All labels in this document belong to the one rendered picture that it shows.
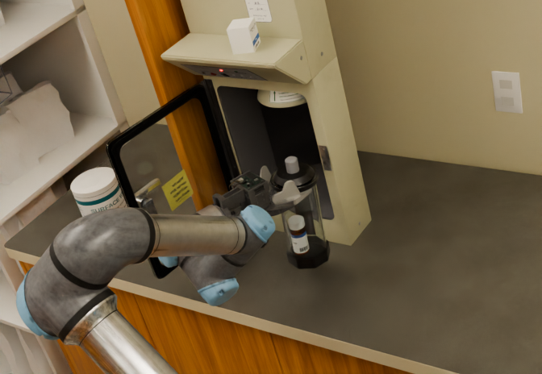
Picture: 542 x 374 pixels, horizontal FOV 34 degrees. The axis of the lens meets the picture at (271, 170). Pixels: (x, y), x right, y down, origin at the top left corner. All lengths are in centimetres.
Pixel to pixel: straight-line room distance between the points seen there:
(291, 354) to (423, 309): 36
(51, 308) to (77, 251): 11
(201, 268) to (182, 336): 63
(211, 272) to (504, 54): 93
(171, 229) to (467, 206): 96
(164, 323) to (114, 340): 94
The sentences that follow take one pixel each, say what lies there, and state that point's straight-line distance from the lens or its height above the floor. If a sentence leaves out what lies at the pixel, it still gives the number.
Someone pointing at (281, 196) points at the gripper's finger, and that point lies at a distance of 193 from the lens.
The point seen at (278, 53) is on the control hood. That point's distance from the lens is 189.
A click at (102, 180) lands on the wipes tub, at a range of 251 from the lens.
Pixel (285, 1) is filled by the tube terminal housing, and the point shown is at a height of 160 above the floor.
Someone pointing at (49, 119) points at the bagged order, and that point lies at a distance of 312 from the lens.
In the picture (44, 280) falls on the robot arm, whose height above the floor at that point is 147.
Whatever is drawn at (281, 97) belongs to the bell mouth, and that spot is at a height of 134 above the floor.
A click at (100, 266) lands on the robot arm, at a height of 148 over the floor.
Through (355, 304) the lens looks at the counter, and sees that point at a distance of 205.
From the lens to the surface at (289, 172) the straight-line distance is 197.
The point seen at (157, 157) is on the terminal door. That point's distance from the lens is 211.
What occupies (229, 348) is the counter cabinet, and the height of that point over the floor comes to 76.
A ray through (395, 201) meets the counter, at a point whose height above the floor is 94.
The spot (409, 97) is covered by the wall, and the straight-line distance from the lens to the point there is 244.
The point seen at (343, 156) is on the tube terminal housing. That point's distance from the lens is 212.
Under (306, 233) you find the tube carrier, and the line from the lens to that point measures 202.
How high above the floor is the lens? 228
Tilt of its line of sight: 31 degrees down
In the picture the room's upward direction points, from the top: 15 degrees counter-clockwise
